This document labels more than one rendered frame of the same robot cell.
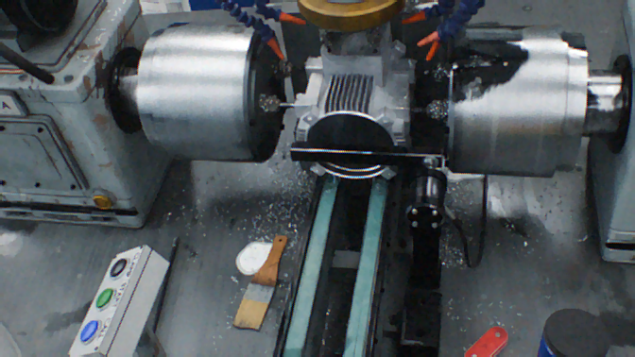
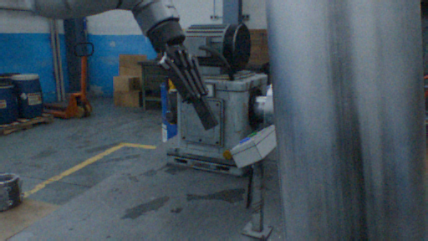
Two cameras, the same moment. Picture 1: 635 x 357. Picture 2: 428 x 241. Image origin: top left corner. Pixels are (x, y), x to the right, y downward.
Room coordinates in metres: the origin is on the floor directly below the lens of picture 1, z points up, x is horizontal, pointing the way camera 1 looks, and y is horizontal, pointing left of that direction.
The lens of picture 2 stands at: (-0.33, 0.27, 1.32)
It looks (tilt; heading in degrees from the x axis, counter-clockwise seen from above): 14 degrees down; 10
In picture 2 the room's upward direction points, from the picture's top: straight up
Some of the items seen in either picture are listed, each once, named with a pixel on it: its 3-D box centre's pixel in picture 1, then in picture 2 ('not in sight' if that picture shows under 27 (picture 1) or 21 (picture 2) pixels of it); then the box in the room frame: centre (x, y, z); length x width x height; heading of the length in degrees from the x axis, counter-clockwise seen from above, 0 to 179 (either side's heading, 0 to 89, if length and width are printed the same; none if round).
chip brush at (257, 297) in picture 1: (265, 280); not in sight; (0.73, 0.14, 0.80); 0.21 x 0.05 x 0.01; 157
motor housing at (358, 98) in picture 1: (358, 108); not in sight; (0.91, -0.08, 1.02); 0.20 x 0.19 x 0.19; 164
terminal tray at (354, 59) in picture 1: (357, 51); not in sight; (0.95, -0.09, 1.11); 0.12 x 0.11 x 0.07; 164
